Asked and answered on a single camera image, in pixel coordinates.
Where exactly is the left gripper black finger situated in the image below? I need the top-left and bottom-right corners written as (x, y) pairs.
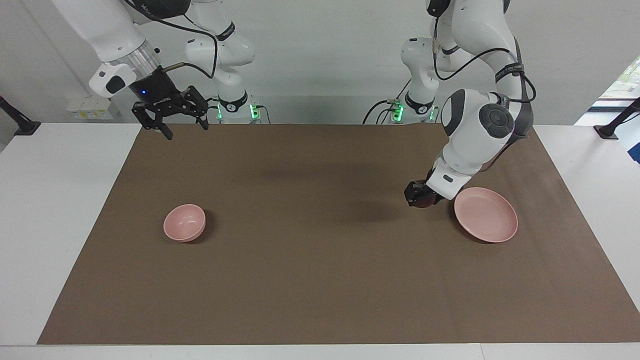
top-left (404, 181), bottom-right (426, 205)

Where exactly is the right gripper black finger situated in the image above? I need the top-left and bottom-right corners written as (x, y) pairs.
top-left (182, 86), bottom-right (210, 131)
top-left (132, 102), bottom-right (174, 141)

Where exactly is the dark red apple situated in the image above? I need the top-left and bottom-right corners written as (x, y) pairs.
top-left (409, 192), bottom-right (440, 209)

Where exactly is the pink plate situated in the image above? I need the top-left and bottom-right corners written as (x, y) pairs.
top-left (454, 187), bottom-right (519, 244)

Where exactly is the pink bowl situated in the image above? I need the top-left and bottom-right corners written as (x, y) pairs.
top-left (163, 203), bottom-right (207, 243)

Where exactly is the white power strip box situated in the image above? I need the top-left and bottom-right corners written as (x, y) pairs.
top-left (66, 95), bottom-right (121, 121)

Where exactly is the brown table mat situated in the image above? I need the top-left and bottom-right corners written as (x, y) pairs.
top-left (37, 124), bottom-right (640, 346)

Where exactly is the window with greenery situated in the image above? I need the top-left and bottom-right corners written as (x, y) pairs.
top-left (597, 55), bottom-right (640, 113)

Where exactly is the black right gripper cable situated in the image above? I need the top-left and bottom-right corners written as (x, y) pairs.
top-left (122, 0), bottom-right (221, 81)

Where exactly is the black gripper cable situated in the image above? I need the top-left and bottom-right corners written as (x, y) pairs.
top-left (432, 15), bottom-right (537, 173)
top-left (122, 0), bottom-right (221, 81)

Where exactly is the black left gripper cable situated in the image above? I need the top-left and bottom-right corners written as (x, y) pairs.
top-left (432, 15), bottom-right (537, 173)

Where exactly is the black camera stand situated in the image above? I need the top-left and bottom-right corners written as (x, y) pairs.
top-left (0, 95), bottom-right (42, 137)
top-left (593, 97), bottom-right (640, 140)

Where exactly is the black velcro strap left arm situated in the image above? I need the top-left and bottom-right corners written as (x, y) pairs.
top-left (495, 62), bottom-right (526, 83)

